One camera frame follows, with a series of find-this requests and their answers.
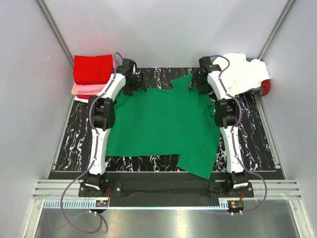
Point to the right aluminium frame post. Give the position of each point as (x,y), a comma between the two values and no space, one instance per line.
(276,28)

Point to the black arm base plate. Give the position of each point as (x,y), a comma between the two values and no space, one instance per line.
(163,186)

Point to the folded red t shirt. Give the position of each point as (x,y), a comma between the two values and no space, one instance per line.
(89,70)

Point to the small circuit board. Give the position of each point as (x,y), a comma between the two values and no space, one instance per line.
(237,204)
(102,203)

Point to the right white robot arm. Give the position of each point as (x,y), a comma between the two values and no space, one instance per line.
(227,116)

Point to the green t shirt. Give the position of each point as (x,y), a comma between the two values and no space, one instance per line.
(167,122)

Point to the folded pink t shirt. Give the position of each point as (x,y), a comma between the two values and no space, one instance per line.
(91,75)

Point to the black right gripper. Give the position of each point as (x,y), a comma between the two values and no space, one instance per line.
(204,89)

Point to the folded peach t shirt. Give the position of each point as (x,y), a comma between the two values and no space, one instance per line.
(86,89)

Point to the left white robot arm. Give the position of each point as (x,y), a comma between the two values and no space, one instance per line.
(102,118)

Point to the crumpled white t shirt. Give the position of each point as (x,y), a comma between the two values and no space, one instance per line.
(239,75)

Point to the crumpled red t shirt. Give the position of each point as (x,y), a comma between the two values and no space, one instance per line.
(264,87)

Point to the left small circuit board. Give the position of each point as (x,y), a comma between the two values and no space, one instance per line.
(102,203)

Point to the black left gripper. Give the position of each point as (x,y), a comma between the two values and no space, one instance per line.
(138,86)

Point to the left aluminium frame post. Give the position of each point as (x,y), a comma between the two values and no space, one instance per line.
(55,30)

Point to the aluminium front rail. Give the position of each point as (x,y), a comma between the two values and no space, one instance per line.
(55,193)

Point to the right small circuit board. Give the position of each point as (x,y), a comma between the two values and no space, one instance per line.
(237,204)

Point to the aluminium frame post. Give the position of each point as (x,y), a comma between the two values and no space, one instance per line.
(55,30)
(276,28)

